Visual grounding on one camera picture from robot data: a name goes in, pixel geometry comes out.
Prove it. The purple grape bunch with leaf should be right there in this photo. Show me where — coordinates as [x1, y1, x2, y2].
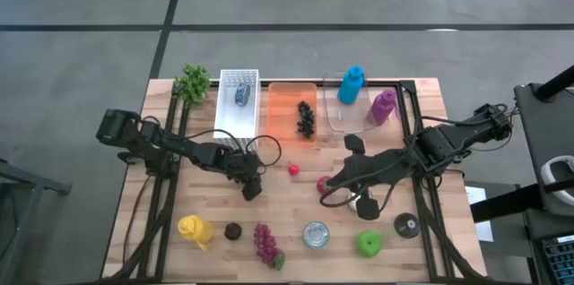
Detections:
[253, 223, 287, 272]

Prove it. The blue labelled tuna can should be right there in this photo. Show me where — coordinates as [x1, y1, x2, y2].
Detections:
[233, 82, 251, 108]
[302, 220, 331, 250]

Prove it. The magenta plastic squeeze bottle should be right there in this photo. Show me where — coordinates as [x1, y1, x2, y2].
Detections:
[366, 88, 399, 126]

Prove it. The clear plastic bin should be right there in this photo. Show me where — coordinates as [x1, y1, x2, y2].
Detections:
[322, 71, 377, 134]

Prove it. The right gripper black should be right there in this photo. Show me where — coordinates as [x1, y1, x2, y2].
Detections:
[334, 134, 404, 222]

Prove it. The white perforated bin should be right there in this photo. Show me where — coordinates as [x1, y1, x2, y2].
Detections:
[213, 68, 262, 151]

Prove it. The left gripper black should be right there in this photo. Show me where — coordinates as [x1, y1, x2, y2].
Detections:
[222, 150, 265, 203]

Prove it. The red strawberry fruit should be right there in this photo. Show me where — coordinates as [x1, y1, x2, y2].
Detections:
[316, 175, 335, 195]

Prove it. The white paper sheet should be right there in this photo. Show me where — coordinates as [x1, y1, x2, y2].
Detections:
[465, 185, 494, 244]

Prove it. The grey side table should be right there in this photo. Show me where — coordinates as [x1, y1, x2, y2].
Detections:
[0, 158, 73, 285]

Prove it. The black aluminium table frame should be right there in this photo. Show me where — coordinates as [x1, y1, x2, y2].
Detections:
[101, 78, 488, 285]

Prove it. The orange translucent plastic bin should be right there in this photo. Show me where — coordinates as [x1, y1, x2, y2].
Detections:
[265, 82, 318, 148]

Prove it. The dark plum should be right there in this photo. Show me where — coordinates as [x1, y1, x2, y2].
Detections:
[223, 221, 243, 241]

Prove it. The black grape bunch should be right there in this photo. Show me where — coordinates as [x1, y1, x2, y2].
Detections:
[295, 99, 316, 140]

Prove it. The clear jar with black lid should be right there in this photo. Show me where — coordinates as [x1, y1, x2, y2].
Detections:
[393, 212, 422, 239]

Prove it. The black keyboard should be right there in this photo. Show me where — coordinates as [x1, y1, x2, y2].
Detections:
[541, 234, 574, 285]

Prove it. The blue plastic squeeze bottle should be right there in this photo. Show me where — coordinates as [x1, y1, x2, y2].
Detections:
[336, 65, 366, 106]

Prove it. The black equipment cart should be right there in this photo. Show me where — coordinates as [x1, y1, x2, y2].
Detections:
[465, 64, 574, 285]

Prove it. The green apple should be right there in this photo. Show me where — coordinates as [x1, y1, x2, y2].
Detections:
[356, 229, 383, 258]

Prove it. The yellow plastic squeeze bottle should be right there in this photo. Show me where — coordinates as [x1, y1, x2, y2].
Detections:
[177, 214, 215, 253]

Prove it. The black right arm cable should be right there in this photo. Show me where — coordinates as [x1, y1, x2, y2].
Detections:
[318, 103, 517, 209]

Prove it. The green artificial plant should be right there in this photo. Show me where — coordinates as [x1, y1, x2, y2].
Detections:
[172, 63, 212, 109]

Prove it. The white round device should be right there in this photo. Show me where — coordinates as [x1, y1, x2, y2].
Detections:
[540, 154, 574, 208]

